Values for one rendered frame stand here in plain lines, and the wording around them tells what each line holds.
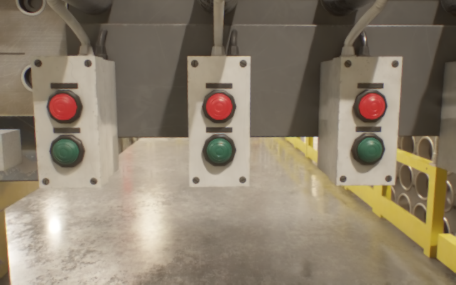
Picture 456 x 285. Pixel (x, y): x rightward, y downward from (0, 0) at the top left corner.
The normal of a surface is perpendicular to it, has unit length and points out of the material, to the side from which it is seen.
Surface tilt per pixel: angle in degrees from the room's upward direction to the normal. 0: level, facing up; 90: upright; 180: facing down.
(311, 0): 90
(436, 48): 90
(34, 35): 90
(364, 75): 90
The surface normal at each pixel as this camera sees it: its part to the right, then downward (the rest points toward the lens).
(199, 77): 0.04, 0.13
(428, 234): -1.00, 0.00
